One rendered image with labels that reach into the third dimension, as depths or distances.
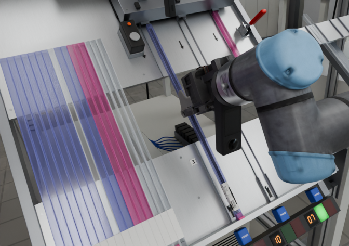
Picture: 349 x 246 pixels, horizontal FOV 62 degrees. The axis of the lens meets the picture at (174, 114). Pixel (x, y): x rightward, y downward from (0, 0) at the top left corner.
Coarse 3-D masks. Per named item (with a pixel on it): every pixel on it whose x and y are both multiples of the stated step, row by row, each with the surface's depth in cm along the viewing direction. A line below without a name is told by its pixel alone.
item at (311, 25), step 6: (306, 18) 85; (312, 24) 85; (312, 30) 85; (318, 30) 84; (318, 36) 84; (324, 36) 83; (324, 42) 83; (330, 48) 82; (336, 54) 81; (336, 60) 81; (342, 60) 81; (342, 66) 80; (348, 72) 79
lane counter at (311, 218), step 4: (308, 212) 69; (312, 212) 69; (304, 216) 68; (308, 216) 69; (312, 216) 69; (308, 220) 68; (312, 220) 68; (316, 220) 69; (308, 224) 68; (312, 224) 68
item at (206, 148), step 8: (152, 32) 72; (152, 40) 72; (160, 48) 71; (160, 56) 70; (168, 64) 70; (168, 72) 69; (176, 80) 68; (176, 88) 68; (192, 120) 66; (200, 128) 65; (200, 136) 65; (208, 144) 64; (208, 152) 64; (208, 160) 64; (216, 160) 63; (216, 168) 63; (216, 176) 63; (240, 216) 60
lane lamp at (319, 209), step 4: (320, 204) 71; (316, 208) 70; (320, 208) 70; (324, 208) 71; (316, 212) 70; (320, 212) 70; (324, 212) 70; (320, 216) 69; (324, 216) 70; (328, 216) 70; (320, 220) 69; (324, 220) 69
